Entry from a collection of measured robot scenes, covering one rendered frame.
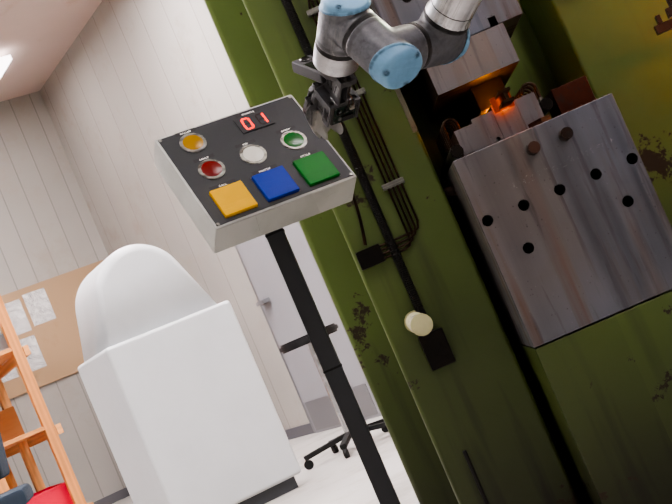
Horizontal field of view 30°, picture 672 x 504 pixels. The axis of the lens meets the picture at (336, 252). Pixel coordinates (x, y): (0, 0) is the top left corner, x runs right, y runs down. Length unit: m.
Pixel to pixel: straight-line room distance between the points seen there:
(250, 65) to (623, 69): 1.03
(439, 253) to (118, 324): 3.49
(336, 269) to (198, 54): 5.77
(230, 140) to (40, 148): 9.22
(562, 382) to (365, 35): 0.93
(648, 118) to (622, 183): 0.28
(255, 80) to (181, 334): 3.00
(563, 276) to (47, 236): 9.17
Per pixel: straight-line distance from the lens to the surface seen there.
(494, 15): 2.90
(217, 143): 2.70
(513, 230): 2.77
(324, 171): 2.66
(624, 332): 2.80
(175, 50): 9.35
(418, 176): 2.97
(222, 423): 6.30
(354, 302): 3.39
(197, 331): 6.32
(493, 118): 2.85
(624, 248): 2.80
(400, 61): 2.26
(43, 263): 11.59
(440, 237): 2.96
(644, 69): 3.06
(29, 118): 11.96
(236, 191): 2.60
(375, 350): 3.39
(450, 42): 2.36
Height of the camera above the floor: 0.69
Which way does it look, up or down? 3 degrees up
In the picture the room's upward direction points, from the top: 23 degrees counter-clockwise
